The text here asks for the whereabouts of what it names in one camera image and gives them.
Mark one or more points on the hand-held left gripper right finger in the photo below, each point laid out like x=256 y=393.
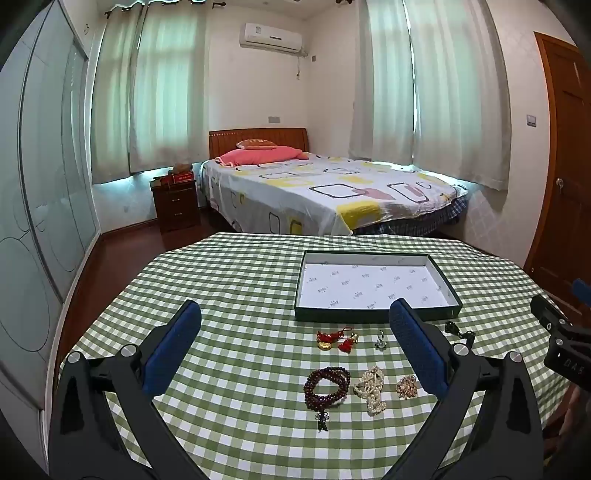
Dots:
x=415 y=341

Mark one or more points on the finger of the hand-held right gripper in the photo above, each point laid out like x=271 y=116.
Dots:
x=547 y=311
x=582 y=290

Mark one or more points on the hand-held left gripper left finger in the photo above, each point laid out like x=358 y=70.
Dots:
x=173 y=341

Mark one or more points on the red knot gold bell charm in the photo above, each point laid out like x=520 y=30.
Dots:
x=346 y=344

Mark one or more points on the green box with white lining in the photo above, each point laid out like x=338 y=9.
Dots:
x=369 y=286

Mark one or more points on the small silver ornament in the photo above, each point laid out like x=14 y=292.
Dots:
x=380 y=341

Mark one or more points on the black clip charm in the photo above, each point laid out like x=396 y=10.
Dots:
x=455 y=328

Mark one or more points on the red knot gold ingot charm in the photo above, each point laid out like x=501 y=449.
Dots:
x=324 y=345

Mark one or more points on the green checked tablecloth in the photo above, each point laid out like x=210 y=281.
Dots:
x=249 y=286

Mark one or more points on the dark wooden nightstand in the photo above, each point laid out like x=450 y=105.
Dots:
x=178 y=205

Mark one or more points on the brown wooden door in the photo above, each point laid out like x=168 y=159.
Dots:
x=561 y=152

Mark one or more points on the red box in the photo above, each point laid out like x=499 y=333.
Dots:
x=181 y=177

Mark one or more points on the brown object on nightstand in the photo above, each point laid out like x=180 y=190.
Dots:
x=183 y=168

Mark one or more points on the bed with patterned sheet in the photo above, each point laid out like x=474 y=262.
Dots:
x=323 y=194

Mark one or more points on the pink pillow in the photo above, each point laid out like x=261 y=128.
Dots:
x=258 y=156

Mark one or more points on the glass sliding door wardrobe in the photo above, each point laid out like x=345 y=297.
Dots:
x=41 y=184

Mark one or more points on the orange cushion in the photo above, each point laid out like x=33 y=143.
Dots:
x=256 y=143

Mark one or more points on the white curtain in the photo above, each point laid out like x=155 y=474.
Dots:
x=457 y=92
x=381 y=83
x=115 y=97
x=168 y=87

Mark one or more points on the white air conditioner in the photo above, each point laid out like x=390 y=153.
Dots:
x=271 y=38

